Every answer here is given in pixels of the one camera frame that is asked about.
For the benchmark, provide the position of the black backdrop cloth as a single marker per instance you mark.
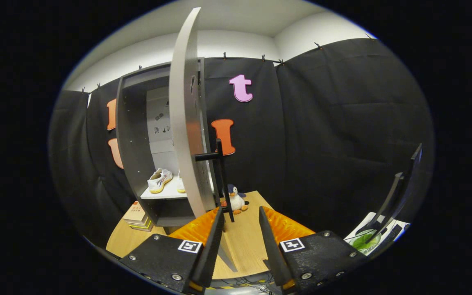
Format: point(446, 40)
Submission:
point(322, 143)

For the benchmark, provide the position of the green glass dish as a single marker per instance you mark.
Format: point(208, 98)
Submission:
point(363, 242)

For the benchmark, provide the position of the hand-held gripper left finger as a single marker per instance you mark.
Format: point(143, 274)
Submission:
point(209, 254)

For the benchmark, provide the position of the yellow edged book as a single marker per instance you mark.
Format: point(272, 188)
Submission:
point(144, 226)

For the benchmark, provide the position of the white canvas shoe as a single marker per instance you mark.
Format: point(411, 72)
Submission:
point(159, 182)
point(180, 186)

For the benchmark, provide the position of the grey shoe cabinet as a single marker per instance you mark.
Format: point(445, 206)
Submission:
point(131, 143)

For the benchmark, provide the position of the beige orange cover book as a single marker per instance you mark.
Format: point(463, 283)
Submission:
point(135, 213)

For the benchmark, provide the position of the penguin plush toy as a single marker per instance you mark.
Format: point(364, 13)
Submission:
point(237, 200)

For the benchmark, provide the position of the beige shoe cabinet door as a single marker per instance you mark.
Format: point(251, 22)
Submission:
point(184, 123)

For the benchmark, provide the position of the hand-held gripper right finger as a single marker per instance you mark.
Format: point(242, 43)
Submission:
point(275, 254)

